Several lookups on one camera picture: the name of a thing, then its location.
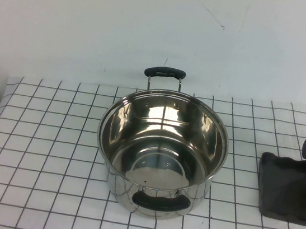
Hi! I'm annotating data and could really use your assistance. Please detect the black lid rack with wire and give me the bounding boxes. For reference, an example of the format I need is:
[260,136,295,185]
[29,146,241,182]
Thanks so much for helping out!
[251,109,306,227]

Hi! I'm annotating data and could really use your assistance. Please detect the stainless steel pot black handles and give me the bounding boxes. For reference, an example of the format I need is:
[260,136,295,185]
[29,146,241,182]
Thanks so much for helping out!
[87,59,238,229]

